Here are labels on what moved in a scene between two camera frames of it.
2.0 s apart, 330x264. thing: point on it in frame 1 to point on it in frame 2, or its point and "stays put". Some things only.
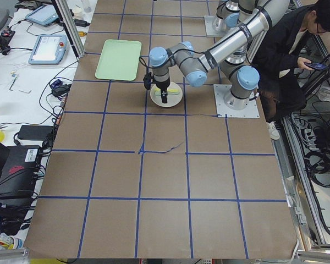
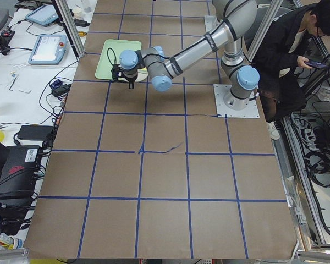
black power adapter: x=81 y=23 stays put
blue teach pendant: x=49 y=50 stays put
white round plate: x=174 y=94 to x=142 y=73
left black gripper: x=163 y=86 to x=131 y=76
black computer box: x=18 y=179 stays put
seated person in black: x=281 y=91 stays put
